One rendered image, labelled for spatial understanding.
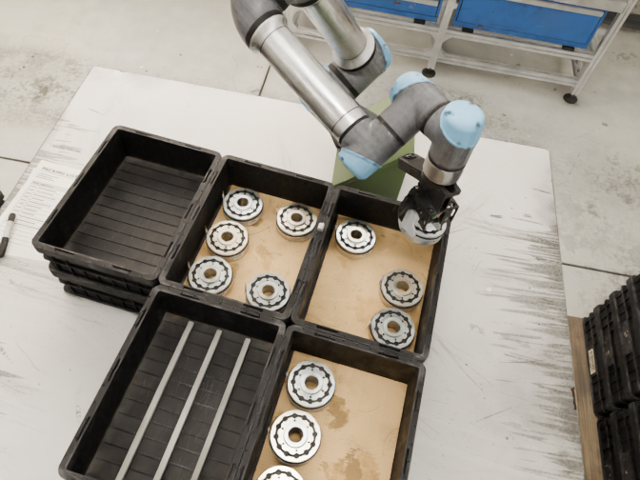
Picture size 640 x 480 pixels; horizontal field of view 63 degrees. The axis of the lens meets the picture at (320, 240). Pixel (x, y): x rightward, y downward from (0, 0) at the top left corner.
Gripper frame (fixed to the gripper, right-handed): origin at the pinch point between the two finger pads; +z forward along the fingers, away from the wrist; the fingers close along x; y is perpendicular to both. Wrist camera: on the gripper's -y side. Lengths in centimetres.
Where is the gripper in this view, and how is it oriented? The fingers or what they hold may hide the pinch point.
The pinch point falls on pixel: (411, 223)
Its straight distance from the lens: 121.9
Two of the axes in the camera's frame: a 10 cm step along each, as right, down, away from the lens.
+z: -0.9, 5.5, 8.3
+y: 3.8, 7.9, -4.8
